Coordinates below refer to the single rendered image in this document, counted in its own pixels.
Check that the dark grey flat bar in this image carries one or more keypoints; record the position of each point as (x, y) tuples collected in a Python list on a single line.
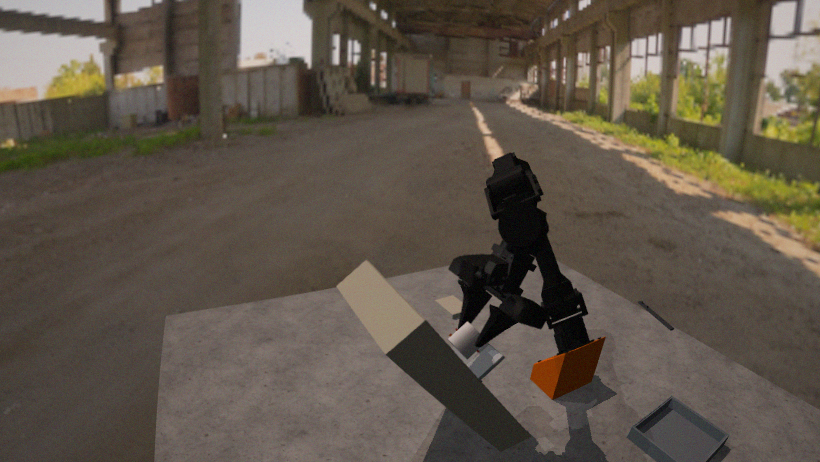
[(656, 316)]

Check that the grey cylinder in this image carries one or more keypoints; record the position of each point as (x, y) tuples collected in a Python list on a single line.
[(464, 339)]

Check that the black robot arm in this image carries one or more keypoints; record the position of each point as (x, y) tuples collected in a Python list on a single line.
[(514, 191)]

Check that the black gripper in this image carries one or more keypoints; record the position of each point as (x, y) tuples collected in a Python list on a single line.
[(514, 308)]

